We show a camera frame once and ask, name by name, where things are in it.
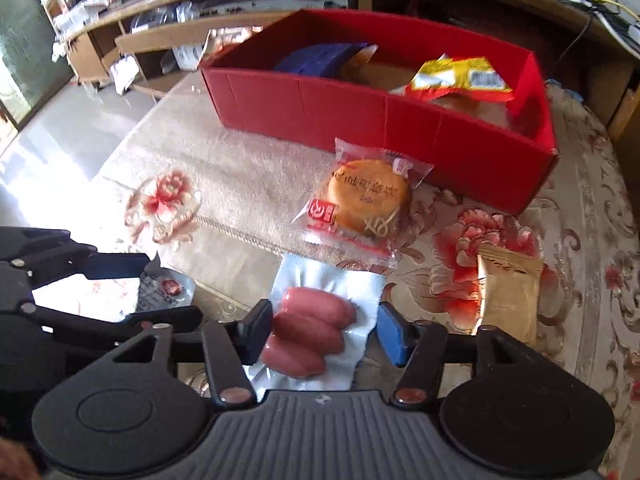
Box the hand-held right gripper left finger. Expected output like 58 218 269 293
112 299 275 406

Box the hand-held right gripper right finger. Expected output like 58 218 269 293
376 302 540 406

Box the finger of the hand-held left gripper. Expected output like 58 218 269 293
20 302 204 342
0 227 152 306

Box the pink sausage packet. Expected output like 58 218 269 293
245 254 386 394

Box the small white round-label packet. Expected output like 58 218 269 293
135 255 197 321

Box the red cardboard box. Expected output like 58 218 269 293
200 8 559 216

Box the yellow and red snack packet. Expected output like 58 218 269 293
402 55 515 103

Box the blue snack packet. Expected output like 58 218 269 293
272 42 371 79

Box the gold foil snack packet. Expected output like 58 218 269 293
475 245 545 349

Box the round yellow cake packet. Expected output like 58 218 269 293
291 137 435 273

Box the floral table mat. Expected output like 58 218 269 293
97 67 637 466

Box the glass sliding door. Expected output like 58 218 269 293
0 0 76 128

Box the orange noodle snack packet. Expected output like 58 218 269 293
341 44 381 81

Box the silver electronic device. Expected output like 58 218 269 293
190 0 359 17

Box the wooden cabinet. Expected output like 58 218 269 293
50 0 640 142

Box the bundle of black cables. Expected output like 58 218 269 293
550 0 640 58

